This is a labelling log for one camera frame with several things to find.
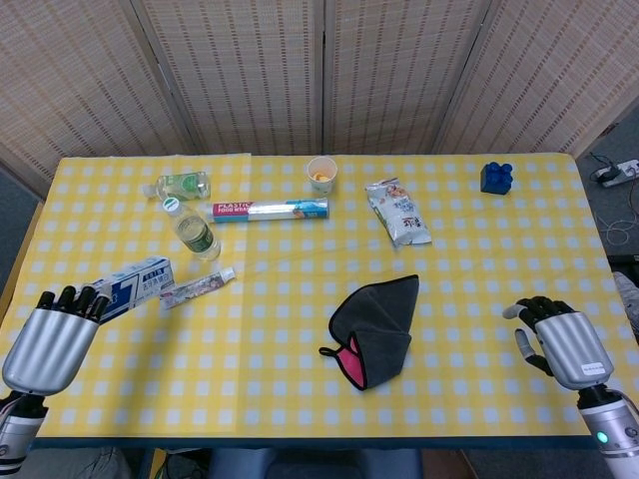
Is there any green label plastic bottle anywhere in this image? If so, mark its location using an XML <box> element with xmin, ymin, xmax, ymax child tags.
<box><xmin>162</xmin><ymin>197</ymin><xmax>223</xmax><ymax>261</ymax></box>

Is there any white toothpaste tube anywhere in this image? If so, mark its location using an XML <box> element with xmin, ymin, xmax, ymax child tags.
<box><xmin>159</xmin><ymin>266</ymin><xmax>237</xmax><ymax>310</ymax></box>

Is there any small clear plastic bottle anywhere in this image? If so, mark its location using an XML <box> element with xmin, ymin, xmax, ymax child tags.
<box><xmin>142</xmin><ymin>171</ymin><xmax>213</xmax><ymax>202</ymax></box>

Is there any plastic wrap box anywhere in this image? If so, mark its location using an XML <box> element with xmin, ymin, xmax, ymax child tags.
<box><xmin>208</xmin><ymin>197</ymin><xmax>330</xmax><ymax>225</ymax></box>

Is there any yellow white checked tablecloth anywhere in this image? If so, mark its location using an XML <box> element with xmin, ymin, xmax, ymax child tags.
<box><xmin>0</xmin><ymin>153</ymin><xmax>639</xmax><ymax>441</ymax></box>

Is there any blue toy building block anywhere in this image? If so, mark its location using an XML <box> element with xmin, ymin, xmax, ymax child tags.
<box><xmin>479</xmin><ymin>161</ymin><xmax>515</xmax><ymax>196</ymax></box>

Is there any grey pink towel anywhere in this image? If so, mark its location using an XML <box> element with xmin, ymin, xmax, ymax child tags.
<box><xmin>319</xmin><ymin>273</ymin><xmax>420</xmax><ymax>392</ymax></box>

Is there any white snack bag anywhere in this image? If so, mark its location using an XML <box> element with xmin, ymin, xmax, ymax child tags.
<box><xmin>364</xmin><ymin>180</ymin><xmax>433</xmax><ymax>247</ymax></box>

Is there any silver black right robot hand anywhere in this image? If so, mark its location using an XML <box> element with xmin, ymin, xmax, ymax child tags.
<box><xmin>502</xmin><ymin>296</ymin><xmax>615</xmax><ymax>391</ymax></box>

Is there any blue white toothpaste box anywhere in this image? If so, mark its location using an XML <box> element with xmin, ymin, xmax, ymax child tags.
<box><xmin>92</xmin><ymin>255</ymin><xmax>176</xmax><ymax>323</ymax></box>

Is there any white paper cup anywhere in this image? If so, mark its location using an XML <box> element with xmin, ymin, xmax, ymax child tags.
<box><xmin>306</xmin><ymin>156</ymin><xmax>338</xmax><ymax>197</ymax></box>

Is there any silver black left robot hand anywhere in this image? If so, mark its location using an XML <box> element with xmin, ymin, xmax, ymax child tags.
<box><xmin>1</xmin><ymin>284</ymin><xmax>112</xmax><ymax>398</ymax></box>

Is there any white cable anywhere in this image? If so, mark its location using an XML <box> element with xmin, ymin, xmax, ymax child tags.
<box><xmin>594</xmin><ymin>207</ymin><xmax>639</xmax><ymax>246</ymax></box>

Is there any woven folding screen panel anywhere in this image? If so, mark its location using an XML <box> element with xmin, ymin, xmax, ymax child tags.
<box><xmin>433</xmin><ymin>0</ymin><xmax>639</xmax><ymax>159</ymax></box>
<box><xmin>321</xmin><ymin>0</ymin><xmax>493</xmax><ymax>156</ymax></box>
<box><xmin>132</xmin><ymin>0</ymin><xmax>328</xmax><ymax>156</ymax></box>
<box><xmin>0</xmin><ymin>0</ymin><xmax>199</xmax><ymax>184</ymax></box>

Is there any white power strip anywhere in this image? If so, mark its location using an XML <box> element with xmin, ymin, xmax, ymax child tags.
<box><xmin>593</xmin><ymin>159</ymin><xmax>639</xmax><ymax>189</ymax></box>

